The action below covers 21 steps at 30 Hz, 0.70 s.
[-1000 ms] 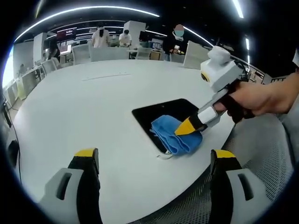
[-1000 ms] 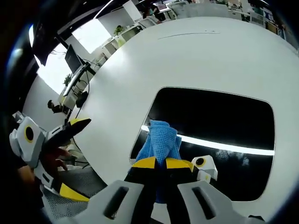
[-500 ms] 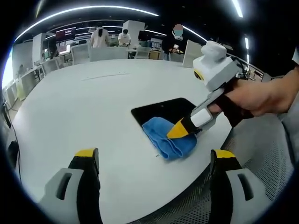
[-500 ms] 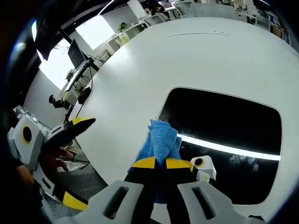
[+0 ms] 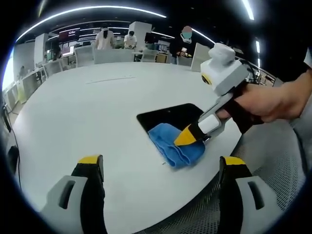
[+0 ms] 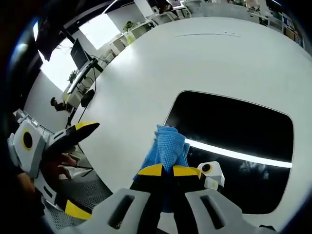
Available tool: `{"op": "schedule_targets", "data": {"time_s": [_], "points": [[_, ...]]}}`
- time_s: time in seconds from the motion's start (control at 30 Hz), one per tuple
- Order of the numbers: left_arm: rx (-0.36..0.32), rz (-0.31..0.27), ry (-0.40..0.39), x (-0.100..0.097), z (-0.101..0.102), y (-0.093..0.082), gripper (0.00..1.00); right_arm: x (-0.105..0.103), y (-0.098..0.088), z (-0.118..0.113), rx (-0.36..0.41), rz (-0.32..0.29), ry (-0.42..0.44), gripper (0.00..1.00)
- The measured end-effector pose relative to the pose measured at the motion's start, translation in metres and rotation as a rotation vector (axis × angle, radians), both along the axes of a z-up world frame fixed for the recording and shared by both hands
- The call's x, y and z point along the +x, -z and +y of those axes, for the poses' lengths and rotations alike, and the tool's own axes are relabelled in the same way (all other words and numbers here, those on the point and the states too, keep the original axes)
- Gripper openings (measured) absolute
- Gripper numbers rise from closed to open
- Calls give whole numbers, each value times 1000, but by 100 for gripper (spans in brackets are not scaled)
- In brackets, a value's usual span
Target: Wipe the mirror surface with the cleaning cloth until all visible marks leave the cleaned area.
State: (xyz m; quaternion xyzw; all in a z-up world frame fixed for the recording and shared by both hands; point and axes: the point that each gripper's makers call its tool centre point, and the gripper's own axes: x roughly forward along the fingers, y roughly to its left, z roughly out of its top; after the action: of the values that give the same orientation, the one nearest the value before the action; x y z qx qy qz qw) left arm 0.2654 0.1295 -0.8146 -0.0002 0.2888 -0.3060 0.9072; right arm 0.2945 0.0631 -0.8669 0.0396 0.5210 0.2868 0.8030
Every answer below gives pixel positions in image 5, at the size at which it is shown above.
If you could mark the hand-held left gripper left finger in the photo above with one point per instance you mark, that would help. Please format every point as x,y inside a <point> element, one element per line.
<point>91,180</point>

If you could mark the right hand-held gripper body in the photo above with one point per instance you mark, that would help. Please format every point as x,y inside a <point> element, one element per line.
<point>224,73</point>

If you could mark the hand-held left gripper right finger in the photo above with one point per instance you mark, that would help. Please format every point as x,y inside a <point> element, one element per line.
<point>234,175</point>

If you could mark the black tablet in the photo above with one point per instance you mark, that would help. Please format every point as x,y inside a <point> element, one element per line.
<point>165,115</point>

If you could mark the blue cleaning cloth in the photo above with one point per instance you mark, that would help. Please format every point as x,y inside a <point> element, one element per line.
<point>170,148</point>

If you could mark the person's right hand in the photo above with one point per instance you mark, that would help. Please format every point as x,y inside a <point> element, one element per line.
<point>265,102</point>

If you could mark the white partition board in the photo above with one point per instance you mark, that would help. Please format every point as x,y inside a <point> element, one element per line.
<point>198,57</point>

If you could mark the white mesh office chair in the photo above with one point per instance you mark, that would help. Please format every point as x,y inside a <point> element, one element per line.
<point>268,156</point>

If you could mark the green potted plant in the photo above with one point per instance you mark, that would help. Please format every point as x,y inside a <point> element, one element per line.
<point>119,45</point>

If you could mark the wide white chair back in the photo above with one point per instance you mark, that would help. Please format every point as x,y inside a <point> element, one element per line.
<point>112,56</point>

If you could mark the white low cabinet row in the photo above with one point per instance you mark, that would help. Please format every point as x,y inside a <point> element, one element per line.
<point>26,80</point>

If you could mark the red display screen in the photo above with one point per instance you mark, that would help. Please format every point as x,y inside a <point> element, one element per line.
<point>69,34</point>

